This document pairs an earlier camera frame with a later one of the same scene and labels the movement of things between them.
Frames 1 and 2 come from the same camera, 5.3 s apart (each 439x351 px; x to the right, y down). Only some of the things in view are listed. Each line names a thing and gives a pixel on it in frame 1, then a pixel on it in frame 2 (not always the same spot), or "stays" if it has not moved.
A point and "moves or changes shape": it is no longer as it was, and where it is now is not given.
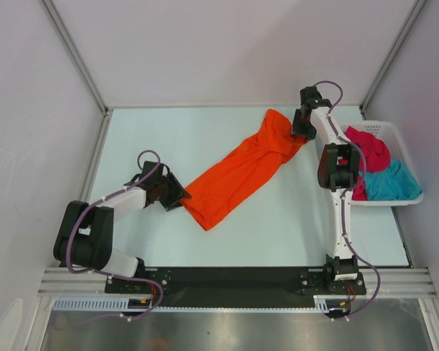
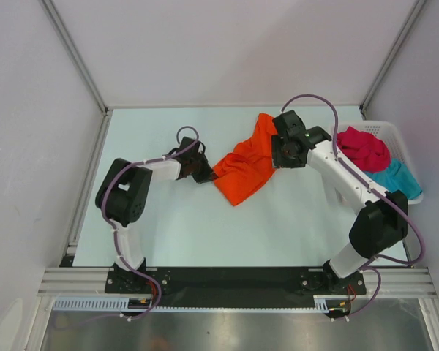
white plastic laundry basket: [385, 131] stays
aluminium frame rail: [393, 282] stays
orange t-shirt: [219, 190] moves or changes shape
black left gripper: [177, 192] → [208, 173]
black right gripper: [298, 129] → [278, 160]
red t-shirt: [375, 153] stays
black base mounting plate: [233, 287] stays
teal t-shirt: [395, 183] stays
